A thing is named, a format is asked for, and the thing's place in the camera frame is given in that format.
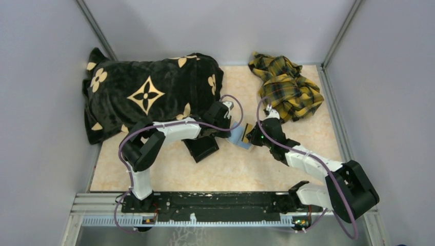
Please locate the yellow plaid cloth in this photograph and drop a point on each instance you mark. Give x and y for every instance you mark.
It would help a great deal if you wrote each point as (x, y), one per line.
(293, 95)

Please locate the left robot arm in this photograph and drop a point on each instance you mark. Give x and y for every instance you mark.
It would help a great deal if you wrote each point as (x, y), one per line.
(140, 148)

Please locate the black rectangular box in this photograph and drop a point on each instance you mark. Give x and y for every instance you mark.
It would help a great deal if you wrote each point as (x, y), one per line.
(201, 148)

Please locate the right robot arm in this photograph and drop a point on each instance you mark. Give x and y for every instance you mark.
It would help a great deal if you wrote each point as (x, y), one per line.
(346, 189)

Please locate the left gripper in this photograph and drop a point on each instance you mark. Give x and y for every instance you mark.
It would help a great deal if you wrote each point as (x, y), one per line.
(224, 134)

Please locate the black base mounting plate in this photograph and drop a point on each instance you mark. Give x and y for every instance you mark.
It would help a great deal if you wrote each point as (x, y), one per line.
(230, 214)

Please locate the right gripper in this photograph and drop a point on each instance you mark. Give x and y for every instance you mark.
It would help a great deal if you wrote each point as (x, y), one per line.
(252, 136)

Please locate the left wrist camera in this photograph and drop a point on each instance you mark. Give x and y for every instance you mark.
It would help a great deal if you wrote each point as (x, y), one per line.
(228, 104)

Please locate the aluminium front rail frame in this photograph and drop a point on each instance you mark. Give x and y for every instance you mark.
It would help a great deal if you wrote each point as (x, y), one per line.
(95, 203)

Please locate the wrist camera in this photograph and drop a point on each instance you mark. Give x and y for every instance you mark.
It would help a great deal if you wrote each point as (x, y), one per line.
(272, 113)
(228, 104)

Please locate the white cable duct strip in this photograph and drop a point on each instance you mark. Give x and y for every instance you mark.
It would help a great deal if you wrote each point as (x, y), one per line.
(139, 222)

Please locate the black floral plush blanket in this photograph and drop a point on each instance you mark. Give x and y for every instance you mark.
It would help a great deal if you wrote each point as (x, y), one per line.
(119, 94)

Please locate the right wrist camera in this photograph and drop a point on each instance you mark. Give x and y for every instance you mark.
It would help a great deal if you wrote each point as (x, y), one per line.
(272, 113)

